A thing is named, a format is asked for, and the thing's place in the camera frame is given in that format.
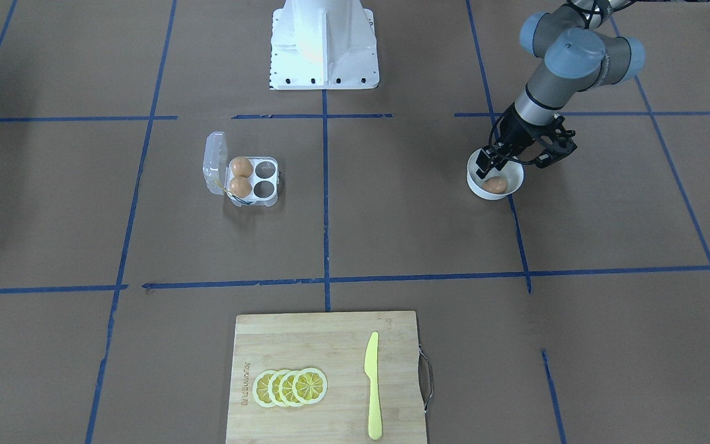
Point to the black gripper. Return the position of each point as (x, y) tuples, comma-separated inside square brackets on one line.
[(513, 137)]

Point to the brown egg from bowl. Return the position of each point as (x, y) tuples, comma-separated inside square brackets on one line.
[(495, 185)]

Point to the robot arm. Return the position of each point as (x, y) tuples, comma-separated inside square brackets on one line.
[(574, 58)]

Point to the brown egg in box rear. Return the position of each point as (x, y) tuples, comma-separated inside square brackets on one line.
[(241, 167)]

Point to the brown egg in box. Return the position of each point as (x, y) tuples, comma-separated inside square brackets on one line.
[(240, 187), (241, 167)]

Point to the brown egg in box front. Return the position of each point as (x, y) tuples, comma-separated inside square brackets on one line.
[(240, 187)]

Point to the clear plastic egg box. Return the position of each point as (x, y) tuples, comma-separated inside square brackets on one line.
[(215, 170)]

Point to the white bowl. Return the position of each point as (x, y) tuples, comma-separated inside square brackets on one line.
[(512, 174)]

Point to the yellow plastic knife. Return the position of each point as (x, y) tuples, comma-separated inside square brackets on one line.
[(374, 408)]

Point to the wooden cutting board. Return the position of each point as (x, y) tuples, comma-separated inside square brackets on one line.
[(344, 377)]

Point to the lemon slice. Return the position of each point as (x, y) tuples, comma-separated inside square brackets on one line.
[(274, 388), (287, 391), (311, 385), (262, 389)]

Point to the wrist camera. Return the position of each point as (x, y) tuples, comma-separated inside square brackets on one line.
[(557, 141)]

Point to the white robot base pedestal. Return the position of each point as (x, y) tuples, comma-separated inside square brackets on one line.
[(323, 45)]

